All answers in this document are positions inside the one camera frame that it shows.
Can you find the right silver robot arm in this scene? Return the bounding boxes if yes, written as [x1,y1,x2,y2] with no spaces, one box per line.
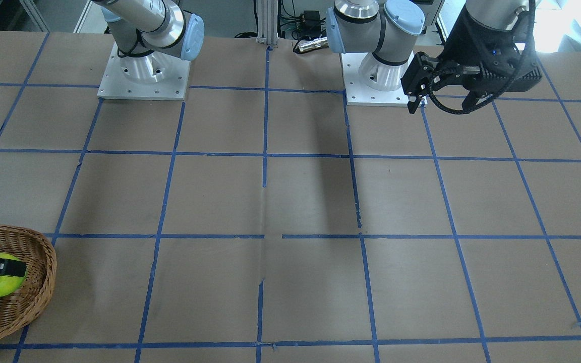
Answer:
[0,1,205,298]

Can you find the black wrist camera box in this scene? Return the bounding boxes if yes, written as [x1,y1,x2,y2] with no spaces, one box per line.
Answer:
[506,62,544,92]

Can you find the woven wicker basket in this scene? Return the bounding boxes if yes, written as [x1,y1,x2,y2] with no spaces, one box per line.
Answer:
[0,225,57,339]

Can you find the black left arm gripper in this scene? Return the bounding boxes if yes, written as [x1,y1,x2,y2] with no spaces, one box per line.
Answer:
[401,6,530,114]

